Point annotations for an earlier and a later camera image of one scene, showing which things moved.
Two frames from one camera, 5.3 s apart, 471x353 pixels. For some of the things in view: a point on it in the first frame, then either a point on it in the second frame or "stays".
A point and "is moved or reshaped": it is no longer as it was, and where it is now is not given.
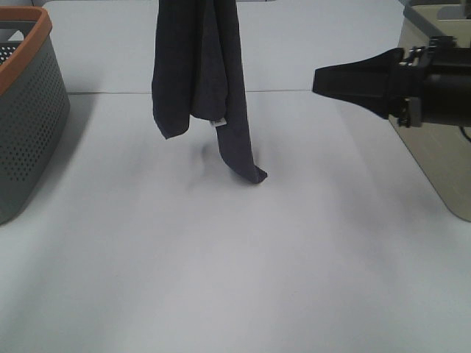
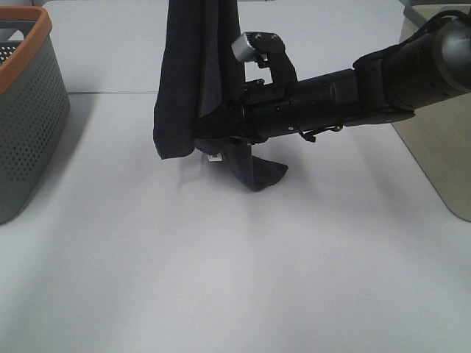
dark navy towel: (198, 71) is moved or reshaped
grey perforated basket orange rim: (34, 103) stays
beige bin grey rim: (443, 151) stays
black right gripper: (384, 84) → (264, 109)
